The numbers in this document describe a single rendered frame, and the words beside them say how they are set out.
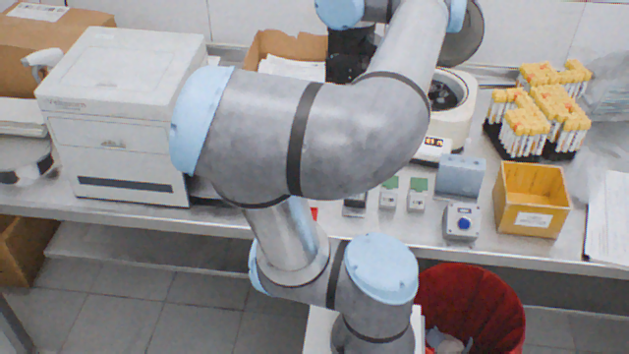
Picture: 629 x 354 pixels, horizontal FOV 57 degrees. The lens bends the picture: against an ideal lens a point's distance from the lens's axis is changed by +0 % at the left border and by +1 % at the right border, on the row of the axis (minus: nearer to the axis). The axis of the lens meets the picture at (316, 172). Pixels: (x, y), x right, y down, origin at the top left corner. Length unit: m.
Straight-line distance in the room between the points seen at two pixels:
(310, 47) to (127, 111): 0.66
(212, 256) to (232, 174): 1.49
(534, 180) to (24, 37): 1.34
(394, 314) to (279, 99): 0.49
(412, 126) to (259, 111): 0.15
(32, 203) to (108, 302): 0.94
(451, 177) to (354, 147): 0.84
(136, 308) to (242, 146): 1.80
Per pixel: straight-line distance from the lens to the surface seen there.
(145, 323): 2.26
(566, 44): 1.80
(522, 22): 1.73
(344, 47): 1.07
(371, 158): 0.53
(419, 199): 1.31
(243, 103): 0.54
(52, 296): 2.45
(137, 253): 2.11
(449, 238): 1.29
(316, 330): 1.09
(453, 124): 1.44
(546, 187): 1.43
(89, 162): 1.35
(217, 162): 0.56
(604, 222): 1.44
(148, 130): 1.22
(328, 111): 0.52
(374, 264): 0.89
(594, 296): 2.12
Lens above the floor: 1.84
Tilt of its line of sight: 43 degrees down
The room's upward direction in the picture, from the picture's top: 1 degrees clockwise
